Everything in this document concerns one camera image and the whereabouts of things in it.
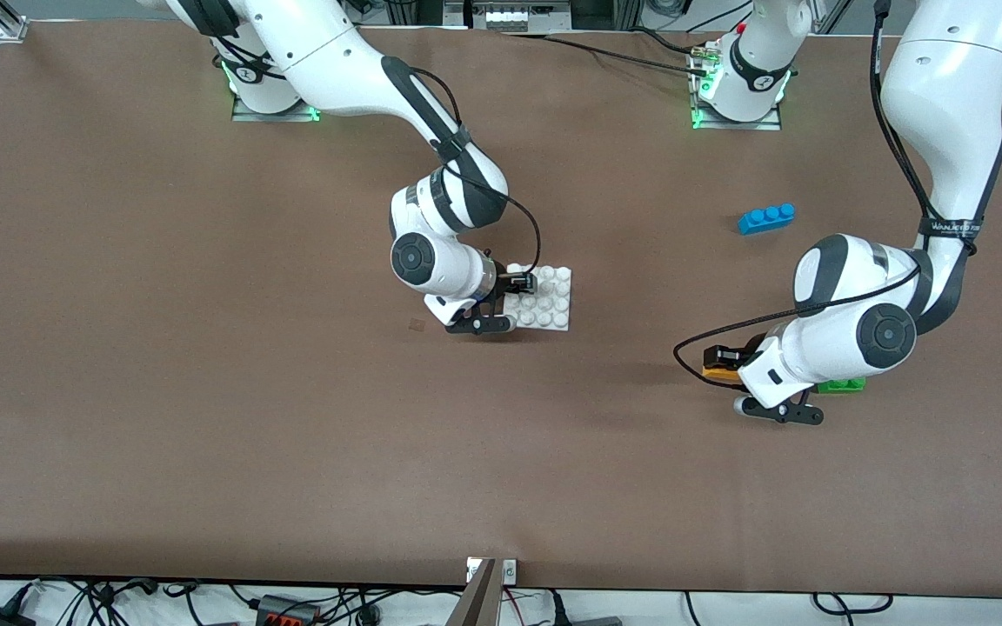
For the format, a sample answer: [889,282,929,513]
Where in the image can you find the white studded base plate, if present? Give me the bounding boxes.
[501,263,574,334]

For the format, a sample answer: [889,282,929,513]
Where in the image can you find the blue three-stud block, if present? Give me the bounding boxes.
[738,203,797,236]

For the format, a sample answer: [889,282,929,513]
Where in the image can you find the power adapter with orange plugs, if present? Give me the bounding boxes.
[256,595,322,626]

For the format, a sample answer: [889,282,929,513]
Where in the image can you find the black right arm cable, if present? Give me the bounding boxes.
[401,65,544,277]

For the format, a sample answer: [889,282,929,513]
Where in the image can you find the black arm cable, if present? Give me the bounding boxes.
[672,0,982,389]
[401,65,544,277]

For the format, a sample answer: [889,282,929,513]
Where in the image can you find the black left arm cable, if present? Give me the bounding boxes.
[672,0,982,389]

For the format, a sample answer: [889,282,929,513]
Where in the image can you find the black looped floor cable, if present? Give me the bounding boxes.
[812,592,896,616]

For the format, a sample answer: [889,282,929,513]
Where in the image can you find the long black table cable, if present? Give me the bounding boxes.
[501,31,704,76]

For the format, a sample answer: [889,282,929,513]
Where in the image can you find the metal pole clamp bracket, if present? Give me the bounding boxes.
[466,557,518,585]

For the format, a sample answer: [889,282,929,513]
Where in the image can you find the short black table cable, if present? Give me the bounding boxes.
[627,26,715,60]

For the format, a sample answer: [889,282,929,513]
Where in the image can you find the metal camera pole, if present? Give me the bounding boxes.
[444,559,502,626]

